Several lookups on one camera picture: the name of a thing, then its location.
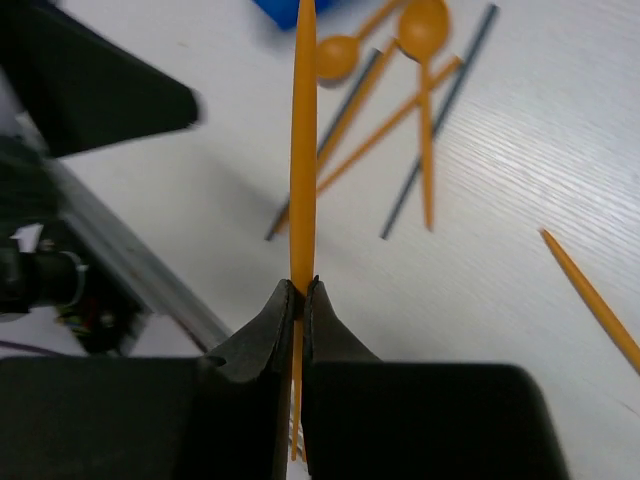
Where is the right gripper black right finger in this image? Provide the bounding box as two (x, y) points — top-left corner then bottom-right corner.
(302, 280), (569, 479)

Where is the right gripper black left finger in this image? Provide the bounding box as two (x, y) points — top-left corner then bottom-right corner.
(1, 280), (295, 479)

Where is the orange fork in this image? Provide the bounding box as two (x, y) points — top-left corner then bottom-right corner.
(539, 228), (639, 373)
(289, 0), (317, 461)

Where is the orange chopstick crossing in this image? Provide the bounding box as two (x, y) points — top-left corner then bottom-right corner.
(316, 56), (463, 197)

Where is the orange spoon small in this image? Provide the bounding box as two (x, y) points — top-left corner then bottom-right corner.
(316, 0), (404, 82)

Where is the orange spoon large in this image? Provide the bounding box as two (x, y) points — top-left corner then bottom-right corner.
(398, 0), (449, 231)

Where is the dark green chopstick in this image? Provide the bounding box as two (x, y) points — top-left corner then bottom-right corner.
(263, 47), (384, 242)
(380, 3), (499, 239)

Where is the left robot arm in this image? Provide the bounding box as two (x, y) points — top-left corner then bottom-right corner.
(1, 1), (199, 157)

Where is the orange chopstick long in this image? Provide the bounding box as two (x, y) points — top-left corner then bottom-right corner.
(272, 39), (399, 236)

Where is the blue divided plastic tray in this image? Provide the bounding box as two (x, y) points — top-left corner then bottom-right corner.
(253, 0), (339, 31)

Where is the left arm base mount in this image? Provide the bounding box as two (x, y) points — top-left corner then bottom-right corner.
(1, 135), (231, 355)

